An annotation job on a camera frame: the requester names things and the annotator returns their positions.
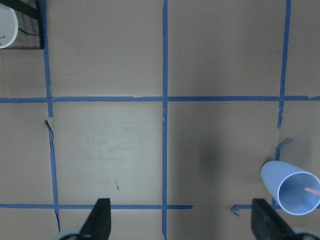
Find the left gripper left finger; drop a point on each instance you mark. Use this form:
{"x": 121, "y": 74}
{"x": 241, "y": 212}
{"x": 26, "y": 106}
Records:
{"x": 98, "y": 224}

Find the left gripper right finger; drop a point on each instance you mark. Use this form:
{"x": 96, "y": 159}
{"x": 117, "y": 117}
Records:
{"x": 266, "y": 224}

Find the light blue cup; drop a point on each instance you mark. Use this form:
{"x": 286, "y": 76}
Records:
{"x": 287, "y": 184}

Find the pink chopstick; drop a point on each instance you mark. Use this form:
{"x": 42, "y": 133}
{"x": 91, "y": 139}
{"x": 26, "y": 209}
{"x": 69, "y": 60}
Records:
{"x": 311, "y": 190}

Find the white mug front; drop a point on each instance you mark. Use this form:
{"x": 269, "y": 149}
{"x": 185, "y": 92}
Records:
{"x": 8, "y": 26}

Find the black wire mug rack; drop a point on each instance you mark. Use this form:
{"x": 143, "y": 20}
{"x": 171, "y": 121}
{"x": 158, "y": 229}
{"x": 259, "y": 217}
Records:
{"x": 30, "y": 34}

